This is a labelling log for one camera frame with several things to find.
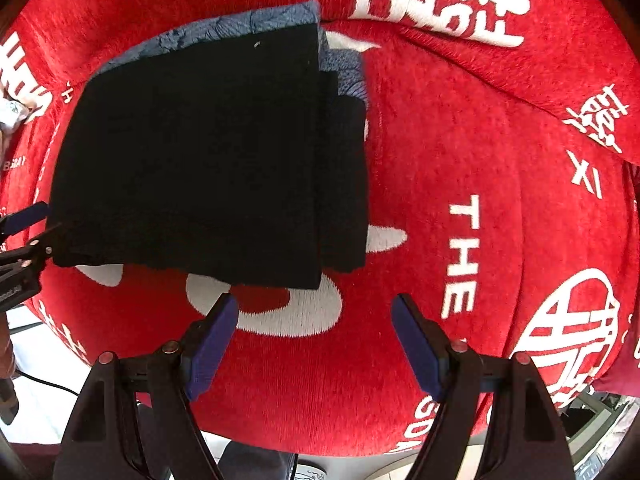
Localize dark furniture frame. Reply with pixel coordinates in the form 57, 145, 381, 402
567, 390, 640, 480

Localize red printed blanket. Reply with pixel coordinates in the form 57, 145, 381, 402
0, 0, 640, 458

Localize black cable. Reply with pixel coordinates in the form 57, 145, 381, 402
12, 370, 78, 397

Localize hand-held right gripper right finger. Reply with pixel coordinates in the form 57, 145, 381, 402
391, 294, 576, 480

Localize white patterned cloth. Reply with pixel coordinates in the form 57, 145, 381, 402
0, 94, 28, 137

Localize person's left forearm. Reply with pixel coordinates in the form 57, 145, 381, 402
0, 310, 15, 378

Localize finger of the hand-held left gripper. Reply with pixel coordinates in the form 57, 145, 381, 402
0, 202, 51, 237
0, 223, 63, 268

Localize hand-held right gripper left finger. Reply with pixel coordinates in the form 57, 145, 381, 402
52, 293, 239, 480

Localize white patterned shoe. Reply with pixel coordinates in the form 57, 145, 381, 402
294, 461, 332, 480

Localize dark blue pants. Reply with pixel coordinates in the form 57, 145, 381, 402
50, 0, 371, 291

